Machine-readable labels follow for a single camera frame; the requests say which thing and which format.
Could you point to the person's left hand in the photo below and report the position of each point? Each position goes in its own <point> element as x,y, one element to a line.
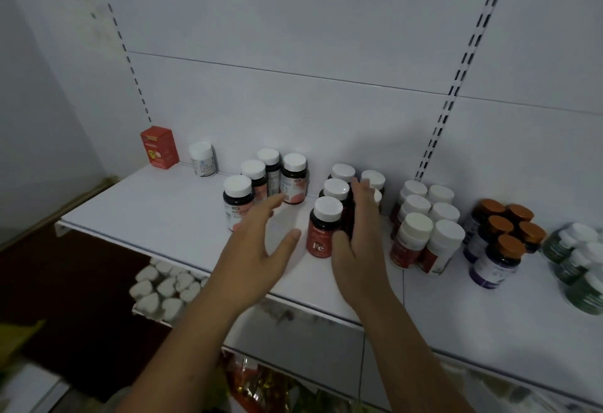
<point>249,262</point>

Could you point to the person's right hand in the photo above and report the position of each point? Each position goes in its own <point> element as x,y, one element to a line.
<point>362,262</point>

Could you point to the silver label bottle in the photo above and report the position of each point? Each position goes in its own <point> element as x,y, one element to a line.
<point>202,161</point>

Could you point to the person's right forearm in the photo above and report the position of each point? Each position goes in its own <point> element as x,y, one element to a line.
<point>410,365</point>

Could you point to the person's left forearm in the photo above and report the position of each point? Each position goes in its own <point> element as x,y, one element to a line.
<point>179,365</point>

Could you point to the red carton box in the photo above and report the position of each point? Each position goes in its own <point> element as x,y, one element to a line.
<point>160,149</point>

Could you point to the stack of white heart-lid jars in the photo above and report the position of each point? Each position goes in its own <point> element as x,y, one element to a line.
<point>160,285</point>

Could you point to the pile of mixed packets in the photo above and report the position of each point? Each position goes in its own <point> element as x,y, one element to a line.
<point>254,387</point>

